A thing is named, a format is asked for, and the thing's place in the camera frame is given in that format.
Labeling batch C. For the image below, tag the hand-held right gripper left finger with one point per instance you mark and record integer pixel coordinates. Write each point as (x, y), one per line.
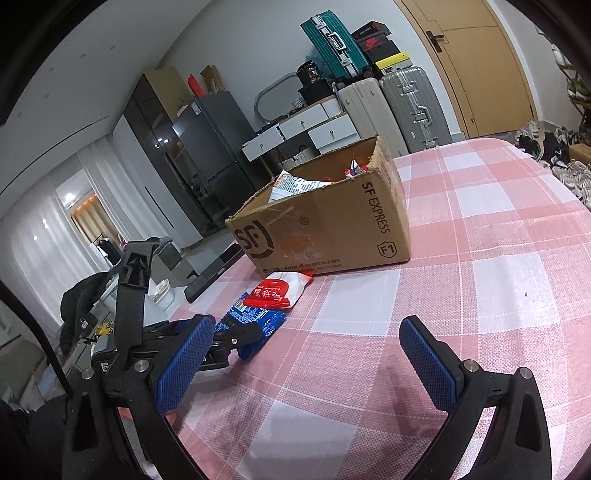
(184, 364)

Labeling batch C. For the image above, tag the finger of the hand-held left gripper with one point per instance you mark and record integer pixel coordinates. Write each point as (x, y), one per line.
(240, 337)
(217, 361)

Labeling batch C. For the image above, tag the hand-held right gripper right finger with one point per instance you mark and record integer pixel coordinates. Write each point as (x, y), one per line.
(429, 364)

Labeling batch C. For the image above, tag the blue snack packet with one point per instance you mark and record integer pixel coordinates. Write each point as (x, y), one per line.
(258, 318)

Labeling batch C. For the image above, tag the red and white snack packet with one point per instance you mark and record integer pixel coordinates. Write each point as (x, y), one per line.
(277, 290)

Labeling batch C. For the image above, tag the brown cardboard box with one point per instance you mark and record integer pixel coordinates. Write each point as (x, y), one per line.
(323, 221)

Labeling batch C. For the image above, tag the white and grey snack packet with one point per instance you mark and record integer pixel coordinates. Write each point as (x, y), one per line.
(295, 184)

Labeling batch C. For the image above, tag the person's left forearm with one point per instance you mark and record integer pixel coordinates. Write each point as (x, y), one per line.
(32, 438)

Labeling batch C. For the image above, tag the white food container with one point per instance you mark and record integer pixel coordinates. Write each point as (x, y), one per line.
(160, 293)

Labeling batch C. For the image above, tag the black jacket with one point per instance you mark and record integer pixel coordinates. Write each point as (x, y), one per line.
(85, 300)

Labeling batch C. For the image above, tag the black smartphone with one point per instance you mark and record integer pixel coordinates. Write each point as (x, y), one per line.
(212, 274)

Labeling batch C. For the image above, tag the white curtain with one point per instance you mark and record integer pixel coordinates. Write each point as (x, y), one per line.
(41, 240)

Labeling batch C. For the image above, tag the pink plaid tablecloth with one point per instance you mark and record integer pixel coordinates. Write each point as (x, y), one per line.
(461, 254)

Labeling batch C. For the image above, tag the black glossy cabinet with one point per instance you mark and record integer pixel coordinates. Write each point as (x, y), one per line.
(147, 138)

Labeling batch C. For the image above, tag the dark grey fridge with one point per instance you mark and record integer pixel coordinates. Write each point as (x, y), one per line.
(207, 138)

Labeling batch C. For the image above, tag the woven basket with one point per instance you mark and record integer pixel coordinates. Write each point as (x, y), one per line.
(300, 159)

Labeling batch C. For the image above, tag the white drawer desk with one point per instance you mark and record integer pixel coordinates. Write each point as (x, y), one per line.
(318, 129)

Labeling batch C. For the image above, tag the red bottle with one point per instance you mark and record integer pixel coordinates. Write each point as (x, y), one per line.
(195, 86)

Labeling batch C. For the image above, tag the narrow brown carton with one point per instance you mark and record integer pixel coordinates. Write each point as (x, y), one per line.
(213, 79)

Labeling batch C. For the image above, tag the oval mirror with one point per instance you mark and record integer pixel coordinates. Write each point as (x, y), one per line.
(277, 97)

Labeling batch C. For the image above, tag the pile of sneakers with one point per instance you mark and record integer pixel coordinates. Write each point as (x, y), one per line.
(563, 161)

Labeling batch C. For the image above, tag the black bag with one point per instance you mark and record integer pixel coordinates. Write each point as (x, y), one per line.
(316, 93)

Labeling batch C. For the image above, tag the beige suitcase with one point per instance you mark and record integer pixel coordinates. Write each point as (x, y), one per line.
(369, 115)

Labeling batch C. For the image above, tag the silver suitcase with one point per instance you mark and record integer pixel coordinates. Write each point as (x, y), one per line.
(411, 106)

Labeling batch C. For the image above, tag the small brown box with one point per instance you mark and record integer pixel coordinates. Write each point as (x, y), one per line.
(581, 152)

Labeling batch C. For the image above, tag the black printed box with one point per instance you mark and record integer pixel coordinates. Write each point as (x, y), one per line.
(310, 73)

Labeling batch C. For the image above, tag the wooden shoe rack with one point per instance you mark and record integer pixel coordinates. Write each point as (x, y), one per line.
(572, 101)

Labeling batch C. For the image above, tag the wooden door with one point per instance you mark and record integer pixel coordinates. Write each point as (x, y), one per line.
(480, 69)

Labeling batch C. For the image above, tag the yellow and black shoebox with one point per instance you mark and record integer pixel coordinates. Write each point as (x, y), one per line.
(392, 64)

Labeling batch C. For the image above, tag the teal suitcase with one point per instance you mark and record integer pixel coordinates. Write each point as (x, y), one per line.
(334, 48)

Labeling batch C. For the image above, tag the row of assorted shoes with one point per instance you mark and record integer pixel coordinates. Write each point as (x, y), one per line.
(575, 78)

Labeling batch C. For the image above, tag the red and black shoebox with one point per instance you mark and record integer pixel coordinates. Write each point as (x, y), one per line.
(376, 42)

